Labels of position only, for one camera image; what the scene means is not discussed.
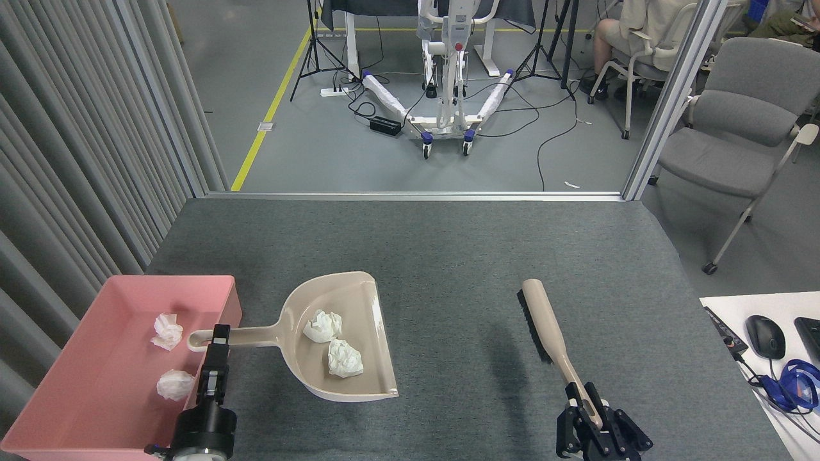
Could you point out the blue storage bin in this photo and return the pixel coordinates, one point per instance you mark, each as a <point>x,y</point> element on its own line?
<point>756,6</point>

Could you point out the blue headphones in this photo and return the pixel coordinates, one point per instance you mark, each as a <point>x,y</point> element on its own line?
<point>801,384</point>

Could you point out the white office chair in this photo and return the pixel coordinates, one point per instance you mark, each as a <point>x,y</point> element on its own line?
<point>640,64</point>

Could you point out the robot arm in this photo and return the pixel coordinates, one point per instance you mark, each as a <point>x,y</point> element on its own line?
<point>202,456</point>

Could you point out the black tripod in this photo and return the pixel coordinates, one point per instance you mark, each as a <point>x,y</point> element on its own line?
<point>543,51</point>
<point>314,45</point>

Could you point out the person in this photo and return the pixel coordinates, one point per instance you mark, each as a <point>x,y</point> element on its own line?
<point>785,25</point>

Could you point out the black computer mouse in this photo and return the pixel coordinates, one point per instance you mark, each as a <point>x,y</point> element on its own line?
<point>765,336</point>

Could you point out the grey padded chair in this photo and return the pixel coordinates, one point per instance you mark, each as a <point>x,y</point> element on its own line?
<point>737,121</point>

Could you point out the black slim device box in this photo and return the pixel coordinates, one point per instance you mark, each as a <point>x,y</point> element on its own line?
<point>725,331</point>

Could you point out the white-legged desk black cover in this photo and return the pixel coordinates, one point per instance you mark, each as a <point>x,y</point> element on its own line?
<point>351,38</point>

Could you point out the pink plastic bin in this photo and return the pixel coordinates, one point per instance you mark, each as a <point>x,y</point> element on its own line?
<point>115,307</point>

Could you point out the silver table edge rail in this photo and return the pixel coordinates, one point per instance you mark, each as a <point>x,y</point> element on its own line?
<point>416,196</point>

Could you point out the black power adapter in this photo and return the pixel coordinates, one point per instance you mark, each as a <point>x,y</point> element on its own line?
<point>385,125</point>

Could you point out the beige plastic dustpan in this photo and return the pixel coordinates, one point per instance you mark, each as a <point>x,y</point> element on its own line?
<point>359,307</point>

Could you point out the white power strip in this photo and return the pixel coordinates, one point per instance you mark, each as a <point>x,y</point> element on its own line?
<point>334,92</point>

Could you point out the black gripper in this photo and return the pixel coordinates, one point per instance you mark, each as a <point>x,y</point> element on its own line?
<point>205,429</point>
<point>608,456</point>

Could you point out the silver frame post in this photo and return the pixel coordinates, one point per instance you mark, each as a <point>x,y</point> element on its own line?
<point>672,96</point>

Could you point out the beige hand brush black bristles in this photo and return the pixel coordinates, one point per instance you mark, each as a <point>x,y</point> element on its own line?
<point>544,320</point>

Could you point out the white wheeled stand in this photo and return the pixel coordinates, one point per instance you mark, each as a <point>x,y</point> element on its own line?
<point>445,77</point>

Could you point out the white tissue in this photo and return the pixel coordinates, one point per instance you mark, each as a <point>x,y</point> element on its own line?
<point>322,326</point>
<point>168,333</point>
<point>344,358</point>
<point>175,385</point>

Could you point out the white side table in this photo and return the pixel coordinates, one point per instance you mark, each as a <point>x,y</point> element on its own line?
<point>724,301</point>

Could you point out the grey ribbed curtain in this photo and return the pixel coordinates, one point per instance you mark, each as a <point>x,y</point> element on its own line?
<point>64,160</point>

